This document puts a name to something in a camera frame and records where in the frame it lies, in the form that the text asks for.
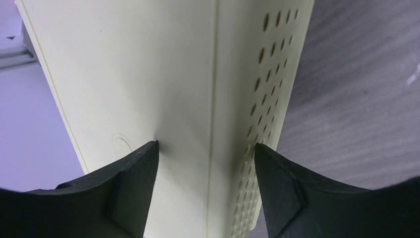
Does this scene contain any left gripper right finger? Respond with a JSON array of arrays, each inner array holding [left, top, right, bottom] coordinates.
[[255, 143, 420, 238]]

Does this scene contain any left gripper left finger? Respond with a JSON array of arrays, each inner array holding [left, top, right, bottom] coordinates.
[[0, 141, 159, 238]]

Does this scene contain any pale green perforated basket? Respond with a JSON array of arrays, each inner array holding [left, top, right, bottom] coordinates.
[[16, 0, 314, 238]]

